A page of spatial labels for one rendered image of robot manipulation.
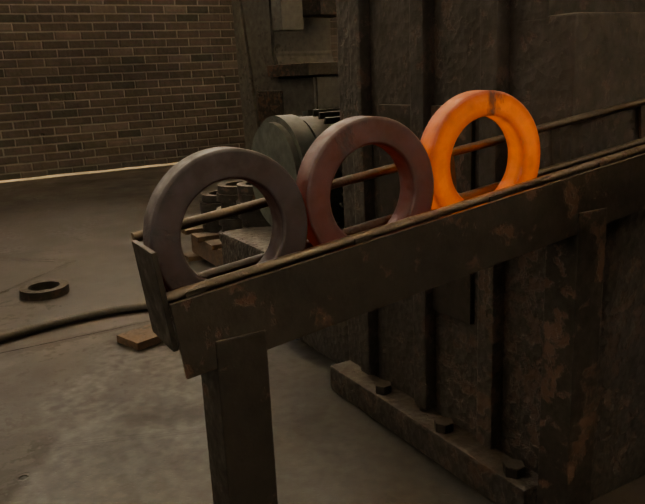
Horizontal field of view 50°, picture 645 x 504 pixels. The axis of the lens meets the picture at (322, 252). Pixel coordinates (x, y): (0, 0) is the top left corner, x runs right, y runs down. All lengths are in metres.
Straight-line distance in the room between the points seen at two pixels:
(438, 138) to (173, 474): 0.96
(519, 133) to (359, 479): 0.81
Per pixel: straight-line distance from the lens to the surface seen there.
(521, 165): 0.99
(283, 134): 2.15
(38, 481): 1.65
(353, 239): 0.81
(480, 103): 0.93
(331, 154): 0.80
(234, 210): 0.82
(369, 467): 1.53
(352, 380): 1.75
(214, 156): 0.74
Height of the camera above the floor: 0.80
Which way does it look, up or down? 14 degrees down
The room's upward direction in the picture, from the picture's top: 3 degrees counter-clockwise
